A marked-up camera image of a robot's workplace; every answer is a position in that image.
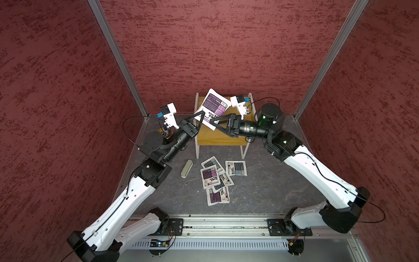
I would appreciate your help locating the white frame wooden shelf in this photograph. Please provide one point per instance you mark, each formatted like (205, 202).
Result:
(208, 137)

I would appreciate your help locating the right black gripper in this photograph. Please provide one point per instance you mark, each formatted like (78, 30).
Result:
(230, 130)

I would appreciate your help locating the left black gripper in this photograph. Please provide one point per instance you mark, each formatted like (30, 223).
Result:
(188, 127)

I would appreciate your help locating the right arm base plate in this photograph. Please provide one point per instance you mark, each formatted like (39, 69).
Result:
(276, 227)

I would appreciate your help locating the beige eraser block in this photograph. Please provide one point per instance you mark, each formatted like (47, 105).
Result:
(186, 169)

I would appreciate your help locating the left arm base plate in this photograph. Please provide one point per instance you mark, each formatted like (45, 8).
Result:
(172, 226)

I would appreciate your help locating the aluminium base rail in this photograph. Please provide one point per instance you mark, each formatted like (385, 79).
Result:
(227, 226)

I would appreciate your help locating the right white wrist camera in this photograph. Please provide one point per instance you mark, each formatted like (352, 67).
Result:
(243, 105)

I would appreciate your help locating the purple coffee bag bottom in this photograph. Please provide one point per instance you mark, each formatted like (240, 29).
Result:
(220, 197)

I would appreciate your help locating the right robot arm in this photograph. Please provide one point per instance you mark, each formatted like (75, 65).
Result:
(344, 202)

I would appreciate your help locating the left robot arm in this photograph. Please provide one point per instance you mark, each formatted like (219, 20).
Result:
(108, 237)

